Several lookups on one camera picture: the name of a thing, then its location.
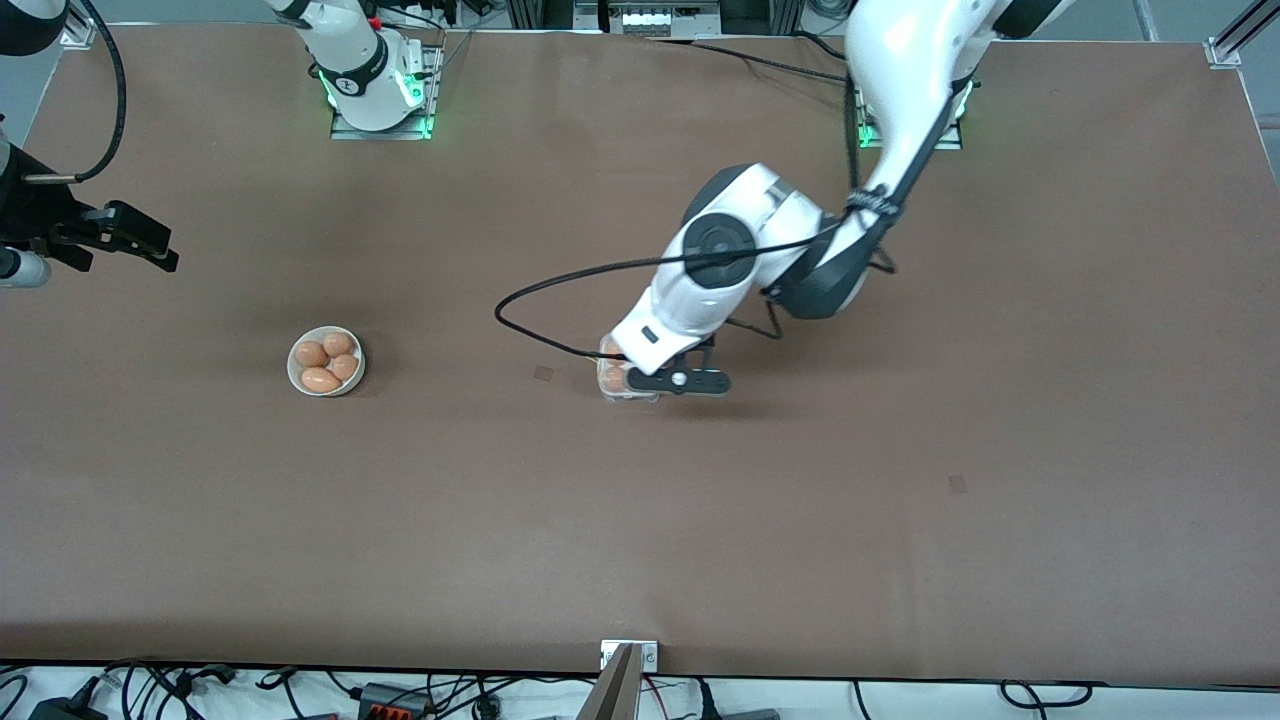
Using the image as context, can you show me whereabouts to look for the black box orange connectors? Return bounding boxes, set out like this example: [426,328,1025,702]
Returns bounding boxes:
[358,683,433,720]

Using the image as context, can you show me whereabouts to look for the black cable on table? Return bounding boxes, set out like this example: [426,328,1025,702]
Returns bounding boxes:
[648,37,853,86]
[795,30,851,63]

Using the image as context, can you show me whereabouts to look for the white round bowl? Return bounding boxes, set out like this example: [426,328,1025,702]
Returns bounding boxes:
[287,326,366,399]

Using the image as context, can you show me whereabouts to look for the black power adapter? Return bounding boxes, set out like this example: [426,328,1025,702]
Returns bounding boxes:
[28,695,109,720]

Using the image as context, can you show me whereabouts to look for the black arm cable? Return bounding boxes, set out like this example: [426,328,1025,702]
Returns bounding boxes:
[494,85,901,361]
[22,0,129,187]

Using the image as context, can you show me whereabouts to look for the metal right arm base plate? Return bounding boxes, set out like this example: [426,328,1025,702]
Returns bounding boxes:
[329,38,437,141]

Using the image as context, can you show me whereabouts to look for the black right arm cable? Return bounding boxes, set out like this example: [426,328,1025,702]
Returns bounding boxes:
[22,0,129,187]

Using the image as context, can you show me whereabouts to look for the white power strip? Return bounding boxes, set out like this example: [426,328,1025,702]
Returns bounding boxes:
[608,3,683,33]

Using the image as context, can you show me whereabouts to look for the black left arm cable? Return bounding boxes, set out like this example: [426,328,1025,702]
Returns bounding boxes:
[494,85,901,361]

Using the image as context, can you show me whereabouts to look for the small metal camera bracket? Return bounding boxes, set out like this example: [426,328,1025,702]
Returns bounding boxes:
[600,640,660,672]

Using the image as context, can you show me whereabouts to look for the clear plastic egg carton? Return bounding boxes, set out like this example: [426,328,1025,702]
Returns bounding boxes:
[596,335,663,405]

